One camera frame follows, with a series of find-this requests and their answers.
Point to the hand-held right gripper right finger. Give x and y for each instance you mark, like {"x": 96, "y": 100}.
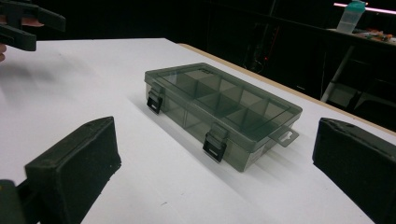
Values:
{"x": 358, "y": 161}

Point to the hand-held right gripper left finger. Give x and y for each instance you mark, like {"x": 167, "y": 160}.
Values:
{"x": 71, "y": 161}

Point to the grey transparent compartment box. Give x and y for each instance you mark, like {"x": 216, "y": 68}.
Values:
{"x": 218, "y": 93}

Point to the desk with white leg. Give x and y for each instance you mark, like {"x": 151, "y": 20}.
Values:
{"x": 337, "y": 74}

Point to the orange and green small items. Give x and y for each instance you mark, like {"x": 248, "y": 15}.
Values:
{"x": 376, "y": 34}

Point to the clear bottle with teal cap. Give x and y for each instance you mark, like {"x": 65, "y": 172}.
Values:
{"x": 350, "y": 17}

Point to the pink light strip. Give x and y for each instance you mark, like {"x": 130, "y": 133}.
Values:
{"x": 379, "y": 10}

